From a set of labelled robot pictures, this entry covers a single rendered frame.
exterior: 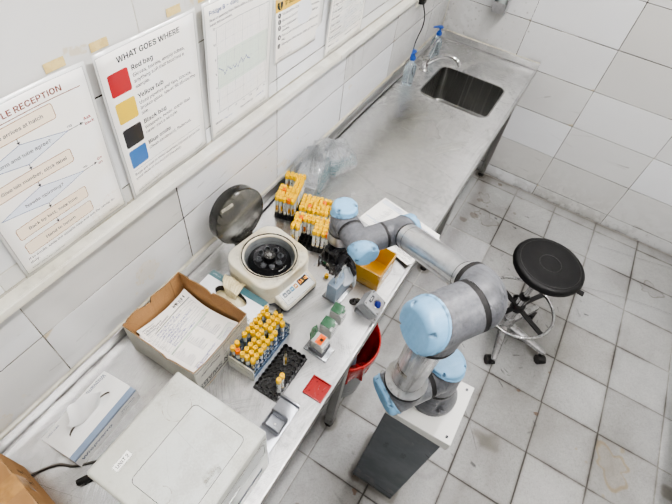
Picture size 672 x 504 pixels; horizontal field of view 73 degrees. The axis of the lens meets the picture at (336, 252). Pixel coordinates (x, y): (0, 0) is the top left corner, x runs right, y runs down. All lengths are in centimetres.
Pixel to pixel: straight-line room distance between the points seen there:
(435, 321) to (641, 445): 219
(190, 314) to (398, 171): 116
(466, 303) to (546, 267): 148
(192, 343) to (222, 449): 48
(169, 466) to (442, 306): 68
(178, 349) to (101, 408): 26
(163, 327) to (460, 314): 99
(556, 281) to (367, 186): 98
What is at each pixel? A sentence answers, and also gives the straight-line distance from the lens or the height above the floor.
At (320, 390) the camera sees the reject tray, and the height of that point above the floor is 88.
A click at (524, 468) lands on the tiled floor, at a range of 260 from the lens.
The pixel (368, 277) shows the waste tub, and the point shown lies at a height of 94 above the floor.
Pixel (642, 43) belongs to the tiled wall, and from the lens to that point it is 323.
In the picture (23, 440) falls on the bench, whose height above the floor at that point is 87.
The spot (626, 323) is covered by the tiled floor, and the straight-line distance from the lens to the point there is 335.
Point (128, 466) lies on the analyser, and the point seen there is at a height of 117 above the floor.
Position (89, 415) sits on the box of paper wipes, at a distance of 152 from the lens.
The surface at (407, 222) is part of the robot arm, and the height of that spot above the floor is 138.
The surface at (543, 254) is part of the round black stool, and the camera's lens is 242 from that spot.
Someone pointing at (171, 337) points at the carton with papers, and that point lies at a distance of 154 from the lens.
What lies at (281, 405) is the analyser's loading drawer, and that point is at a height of 91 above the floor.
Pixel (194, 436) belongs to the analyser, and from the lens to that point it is 116.
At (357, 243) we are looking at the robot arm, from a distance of 120.
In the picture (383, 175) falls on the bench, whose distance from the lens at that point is 215.
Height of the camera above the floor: 227
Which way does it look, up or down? 51 degrees down
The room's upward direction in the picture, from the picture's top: 9 degrees clockwise
